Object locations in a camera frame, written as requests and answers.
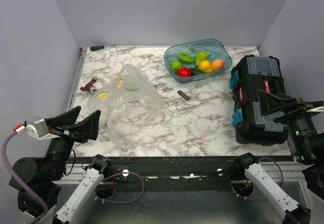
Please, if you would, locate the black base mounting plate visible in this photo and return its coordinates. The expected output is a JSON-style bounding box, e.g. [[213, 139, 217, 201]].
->
[[68, 154, 264, 193]]

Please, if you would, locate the clear plastic bag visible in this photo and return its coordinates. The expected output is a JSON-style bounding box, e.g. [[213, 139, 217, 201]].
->
[[88, 64, 164, 152]]

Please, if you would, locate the brown metal-tipped tool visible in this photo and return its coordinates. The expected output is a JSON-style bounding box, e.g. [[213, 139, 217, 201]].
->
[[80, 77, 97, 93]]

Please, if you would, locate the aluminium front rail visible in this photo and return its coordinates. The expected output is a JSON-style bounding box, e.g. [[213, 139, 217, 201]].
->
[[54, 162, 306, 185]]

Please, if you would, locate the black tool box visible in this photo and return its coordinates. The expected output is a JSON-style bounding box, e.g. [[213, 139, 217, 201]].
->
[[229, 55, 288, 146]]

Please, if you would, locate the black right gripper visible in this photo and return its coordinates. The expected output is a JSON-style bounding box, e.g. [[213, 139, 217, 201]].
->
[[257, 86, 324, 159]]

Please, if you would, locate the orange fake peach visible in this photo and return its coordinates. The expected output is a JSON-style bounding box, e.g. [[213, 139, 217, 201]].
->
[[211, 58, 225, 71]]

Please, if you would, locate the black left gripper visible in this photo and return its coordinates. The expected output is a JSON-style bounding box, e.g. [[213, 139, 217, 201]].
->
[[45, 105, 101, 180]]

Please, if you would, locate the aluminium side rail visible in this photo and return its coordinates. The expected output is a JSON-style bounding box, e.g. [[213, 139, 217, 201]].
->
[[65, 48, 88, 112]]

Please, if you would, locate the green handled screwdriver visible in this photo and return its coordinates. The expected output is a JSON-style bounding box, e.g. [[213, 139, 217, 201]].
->
[[90, 44, 116, 51]]

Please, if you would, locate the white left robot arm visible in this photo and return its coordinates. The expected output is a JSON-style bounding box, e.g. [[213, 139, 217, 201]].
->
[[8, 106, 113, 223]]

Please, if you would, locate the light green fake pear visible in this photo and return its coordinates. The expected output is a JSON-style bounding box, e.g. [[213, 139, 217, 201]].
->
[[195, 51, 208, 66]]

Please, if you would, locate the red fake fruit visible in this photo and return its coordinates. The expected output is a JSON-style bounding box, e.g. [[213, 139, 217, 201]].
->
[[177, 67, 192, 78]]

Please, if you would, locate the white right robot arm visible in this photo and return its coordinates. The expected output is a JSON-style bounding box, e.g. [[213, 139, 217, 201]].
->
[[230, 89, 323, 223]]

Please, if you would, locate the teal plastic tray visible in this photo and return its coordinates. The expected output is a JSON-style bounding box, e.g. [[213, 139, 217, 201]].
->
[[164, 39, 232, 84]]

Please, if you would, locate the green fake starfruit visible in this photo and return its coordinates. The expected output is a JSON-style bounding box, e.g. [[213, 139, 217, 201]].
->
[[178, 53, 195, 64]]

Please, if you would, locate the yellow fake fruit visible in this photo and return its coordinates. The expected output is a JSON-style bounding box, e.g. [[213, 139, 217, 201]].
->
[[198, 60, 213, 73]]

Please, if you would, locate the green fake fruit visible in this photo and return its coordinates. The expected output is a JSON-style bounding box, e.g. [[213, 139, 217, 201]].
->
[[170, 60, 182, 73]]

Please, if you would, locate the dark green fake avocado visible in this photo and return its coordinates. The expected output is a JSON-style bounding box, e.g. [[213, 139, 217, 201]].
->
[[189, 68, 203, 76]]

